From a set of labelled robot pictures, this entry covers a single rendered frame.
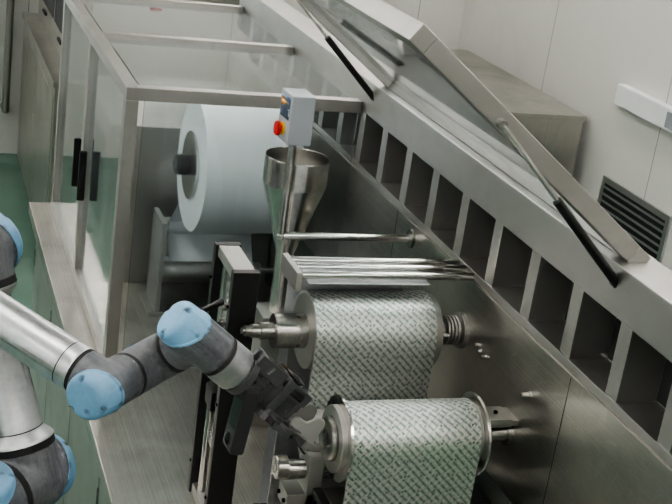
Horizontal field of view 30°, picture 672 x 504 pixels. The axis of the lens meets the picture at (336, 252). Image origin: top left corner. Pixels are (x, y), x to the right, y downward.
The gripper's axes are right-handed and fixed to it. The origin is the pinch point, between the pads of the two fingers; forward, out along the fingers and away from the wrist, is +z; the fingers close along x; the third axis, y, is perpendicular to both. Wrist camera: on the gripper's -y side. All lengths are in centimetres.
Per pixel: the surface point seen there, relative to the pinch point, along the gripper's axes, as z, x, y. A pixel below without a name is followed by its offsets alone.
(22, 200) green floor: 81, 482, -94
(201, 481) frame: 12.2, 36.5, -26.8
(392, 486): 12.6, -7.2, 5.2
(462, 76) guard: -40, -21, 57
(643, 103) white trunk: 213, 322, 161
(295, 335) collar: -5.1, 21.1, 9.8
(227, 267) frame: -18.9, 32.7, 9.4
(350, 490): 7.1, -7.1, 0.1
